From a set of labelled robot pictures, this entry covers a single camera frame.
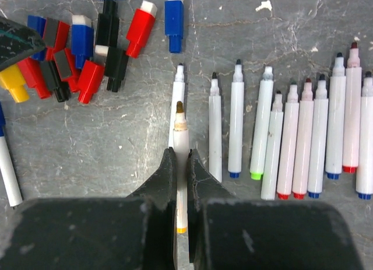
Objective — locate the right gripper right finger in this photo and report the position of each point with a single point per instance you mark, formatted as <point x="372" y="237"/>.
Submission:
<point x="226" y="232"/>

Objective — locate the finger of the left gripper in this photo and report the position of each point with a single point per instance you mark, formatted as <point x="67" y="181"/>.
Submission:
<point x="17" y="42"/>

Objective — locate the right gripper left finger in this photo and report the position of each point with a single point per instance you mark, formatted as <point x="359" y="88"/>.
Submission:
<point x="133" y="232"/>

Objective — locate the green cap marker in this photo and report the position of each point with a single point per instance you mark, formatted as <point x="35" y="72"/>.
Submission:
<point x="261" y="124"/>

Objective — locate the blue cap marker with eraser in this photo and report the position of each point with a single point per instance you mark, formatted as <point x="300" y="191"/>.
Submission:
<point x="334" y="139"/>

